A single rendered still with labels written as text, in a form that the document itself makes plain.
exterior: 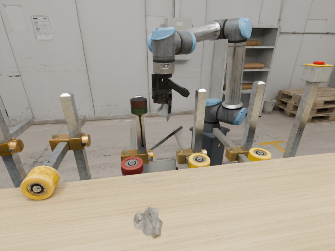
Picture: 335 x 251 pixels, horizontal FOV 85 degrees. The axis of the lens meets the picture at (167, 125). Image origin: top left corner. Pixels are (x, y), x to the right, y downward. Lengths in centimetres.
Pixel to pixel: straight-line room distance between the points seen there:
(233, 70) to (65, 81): 282
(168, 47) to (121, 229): 60
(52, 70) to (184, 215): 329
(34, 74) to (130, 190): 325
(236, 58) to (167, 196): 102
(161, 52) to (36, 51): 301
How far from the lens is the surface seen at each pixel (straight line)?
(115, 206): 56
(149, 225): 49
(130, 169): 66
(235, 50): 133
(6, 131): 89
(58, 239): 54
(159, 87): 78
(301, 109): 105
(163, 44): 73
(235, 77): 137
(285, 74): 463
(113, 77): 339
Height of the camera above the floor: 130
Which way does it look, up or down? 24 degrees down
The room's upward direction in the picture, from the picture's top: straight up
